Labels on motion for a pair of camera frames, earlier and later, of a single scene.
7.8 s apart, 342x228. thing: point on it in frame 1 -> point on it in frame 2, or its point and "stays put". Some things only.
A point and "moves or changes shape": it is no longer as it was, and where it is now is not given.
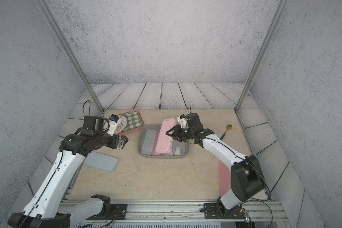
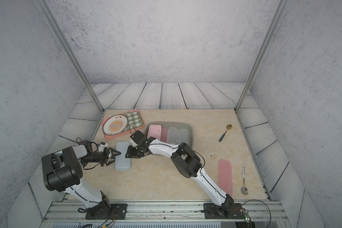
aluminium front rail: (191, 211) stays put
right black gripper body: (182, 134) -> (135, 152)
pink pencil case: (224, 178) stays put
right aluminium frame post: (275, 19) stays put
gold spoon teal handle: (228, 127) stays put
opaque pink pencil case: (165, 142) -> (155, 130)
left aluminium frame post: (45, 11) stays put
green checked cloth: (134, 120) stays put
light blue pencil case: (101, 161) moves or changes shape
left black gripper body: (120, 145) -> (102, 156)
